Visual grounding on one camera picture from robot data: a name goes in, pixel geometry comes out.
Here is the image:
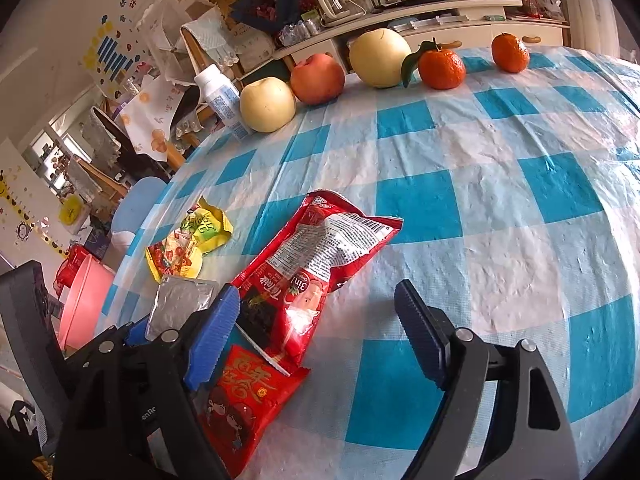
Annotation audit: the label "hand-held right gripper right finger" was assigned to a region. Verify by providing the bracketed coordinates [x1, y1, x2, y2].
[394, 279, 579, 480]

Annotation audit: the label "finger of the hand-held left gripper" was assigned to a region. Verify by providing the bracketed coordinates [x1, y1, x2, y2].
[66, 320, 152, 362]

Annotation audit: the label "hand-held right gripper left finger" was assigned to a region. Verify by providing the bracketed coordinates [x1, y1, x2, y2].
[50, 283, 242, 480]

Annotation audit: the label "silver foil packet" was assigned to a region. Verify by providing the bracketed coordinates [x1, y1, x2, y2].
[146, 274, 219, 342]

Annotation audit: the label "pink plastic basin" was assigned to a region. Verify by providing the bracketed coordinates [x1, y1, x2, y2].
[56, 253, 117, 352]

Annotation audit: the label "red cartoon couple candy bag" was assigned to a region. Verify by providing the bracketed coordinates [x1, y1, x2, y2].
[196, 344, 312, 479]

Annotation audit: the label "yellow snack wrapper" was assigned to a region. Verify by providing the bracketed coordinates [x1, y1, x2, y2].
[144, 196, 234, 282]

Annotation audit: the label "red coffee packet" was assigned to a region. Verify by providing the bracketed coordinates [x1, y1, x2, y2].
[231, 189, 404, 367]

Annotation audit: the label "red gift box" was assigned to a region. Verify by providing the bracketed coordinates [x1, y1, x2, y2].
[54, 244, 87, 287]

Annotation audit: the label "yellow bag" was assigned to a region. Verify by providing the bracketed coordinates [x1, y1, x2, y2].
[58, 194, 84, 224]

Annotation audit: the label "light blue stool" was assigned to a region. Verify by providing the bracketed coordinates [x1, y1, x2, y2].
[110, 176, 169, 252]

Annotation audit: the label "blue checked tablecloth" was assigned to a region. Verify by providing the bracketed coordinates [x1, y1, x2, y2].
[100, 45, 640, 480]

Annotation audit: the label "white orange-print cloth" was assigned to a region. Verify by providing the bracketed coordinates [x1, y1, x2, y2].
[119, 77, 189, 162]

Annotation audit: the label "small yellow apple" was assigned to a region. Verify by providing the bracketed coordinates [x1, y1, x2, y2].
[239, 76, 297, 134]

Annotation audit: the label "white plastic bottle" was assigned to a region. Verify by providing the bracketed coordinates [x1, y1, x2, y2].
[193, 63, 252, 142]

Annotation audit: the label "mandarin with green leaf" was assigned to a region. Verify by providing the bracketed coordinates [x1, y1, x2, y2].
[401, 39, 466, 91]

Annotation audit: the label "red apple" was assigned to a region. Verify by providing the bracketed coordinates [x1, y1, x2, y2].
[289, 53, 346, 106]

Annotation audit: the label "large yellow pear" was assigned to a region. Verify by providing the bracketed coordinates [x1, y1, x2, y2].
[348, 28, 412, 89]

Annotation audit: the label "wooden chair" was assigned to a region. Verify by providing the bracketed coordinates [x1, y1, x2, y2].
[170, 25, 246, 161]

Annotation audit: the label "leafless mandarin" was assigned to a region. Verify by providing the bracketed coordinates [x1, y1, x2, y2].
[490, 32, 530, 74]

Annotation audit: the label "white lace cloth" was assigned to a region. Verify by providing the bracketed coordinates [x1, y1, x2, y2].
[179, 9, 239, 67]

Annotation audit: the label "white cabinet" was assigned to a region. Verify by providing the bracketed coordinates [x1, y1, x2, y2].
[234, 0, 572, 82]

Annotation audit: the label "dark blue flower bouquet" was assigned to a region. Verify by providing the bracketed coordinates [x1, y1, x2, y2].
[229, 0, 304, 37]

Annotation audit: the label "giraffe wall sticker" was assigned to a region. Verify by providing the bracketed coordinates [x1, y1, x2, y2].
[0, 169, 67, 257]

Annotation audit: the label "blue and yellow wall stickers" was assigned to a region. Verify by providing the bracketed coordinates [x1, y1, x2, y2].
[81, 14, 139, 74]

